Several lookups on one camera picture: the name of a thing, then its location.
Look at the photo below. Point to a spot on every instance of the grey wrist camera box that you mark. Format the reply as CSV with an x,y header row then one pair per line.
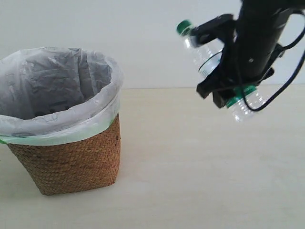
x,y
222,28

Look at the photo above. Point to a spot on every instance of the woven wicker waste basket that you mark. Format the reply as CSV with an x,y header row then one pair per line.
x,y
73,167

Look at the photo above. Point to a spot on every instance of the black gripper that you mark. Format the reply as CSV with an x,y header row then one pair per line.
x,y
246,60

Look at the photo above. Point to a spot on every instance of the green-label clear water bottle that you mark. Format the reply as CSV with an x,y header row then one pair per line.
x,y
207,59

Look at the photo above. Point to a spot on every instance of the translucent white bin liner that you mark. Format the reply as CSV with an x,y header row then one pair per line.
x,y
53,96

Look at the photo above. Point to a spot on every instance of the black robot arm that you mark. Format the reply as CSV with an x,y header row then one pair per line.
x,y
265,16

